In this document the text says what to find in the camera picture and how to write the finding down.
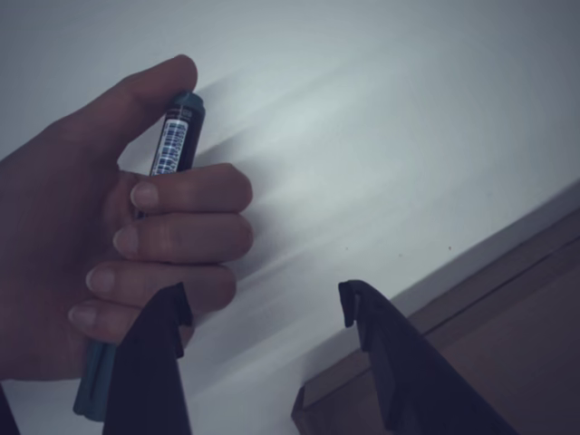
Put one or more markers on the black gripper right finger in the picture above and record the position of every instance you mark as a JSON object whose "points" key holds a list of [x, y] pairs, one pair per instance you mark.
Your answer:
{"points": [[417, 385]]}

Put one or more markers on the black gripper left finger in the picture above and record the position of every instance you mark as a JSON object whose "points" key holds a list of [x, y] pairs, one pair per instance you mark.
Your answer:
{"points": [[149, 371]]}

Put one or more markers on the green edding 300 marker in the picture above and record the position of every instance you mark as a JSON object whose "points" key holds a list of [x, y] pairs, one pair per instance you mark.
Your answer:
{"points": [[179, 136]]}

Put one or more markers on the person's left hand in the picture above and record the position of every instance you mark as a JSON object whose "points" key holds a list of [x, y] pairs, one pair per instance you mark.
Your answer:
{"points": [[54, 226]]}

